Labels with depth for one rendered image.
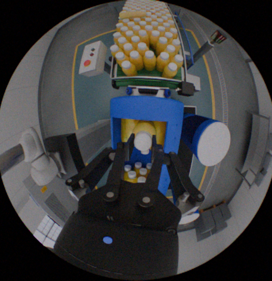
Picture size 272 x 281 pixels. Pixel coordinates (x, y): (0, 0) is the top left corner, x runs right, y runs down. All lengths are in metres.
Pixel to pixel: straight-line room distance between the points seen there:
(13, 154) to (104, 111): 1.46
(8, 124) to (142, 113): 2.87
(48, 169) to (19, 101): 2.54
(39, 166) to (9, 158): 0.26
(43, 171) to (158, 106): 0.69
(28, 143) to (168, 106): 0.71
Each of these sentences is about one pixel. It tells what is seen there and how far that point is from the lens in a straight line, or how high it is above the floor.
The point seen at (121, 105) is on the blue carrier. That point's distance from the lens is 0.29.
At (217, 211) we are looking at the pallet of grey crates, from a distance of 3.91.
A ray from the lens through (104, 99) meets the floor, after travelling 1.66.
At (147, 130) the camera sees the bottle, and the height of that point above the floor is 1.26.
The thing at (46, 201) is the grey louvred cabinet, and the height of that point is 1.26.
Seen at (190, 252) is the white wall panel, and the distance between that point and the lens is 5.35.
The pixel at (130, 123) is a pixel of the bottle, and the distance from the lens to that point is 0.38.
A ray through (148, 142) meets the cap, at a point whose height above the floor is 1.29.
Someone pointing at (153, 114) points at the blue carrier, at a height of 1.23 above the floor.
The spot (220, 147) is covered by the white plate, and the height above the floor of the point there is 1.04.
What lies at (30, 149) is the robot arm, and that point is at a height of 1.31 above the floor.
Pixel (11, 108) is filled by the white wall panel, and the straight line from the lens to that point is 2.97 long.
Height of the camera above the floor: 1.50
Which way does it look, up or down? 70 degrees down
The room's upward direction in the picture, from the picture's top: 159 degrees counter-clockwise
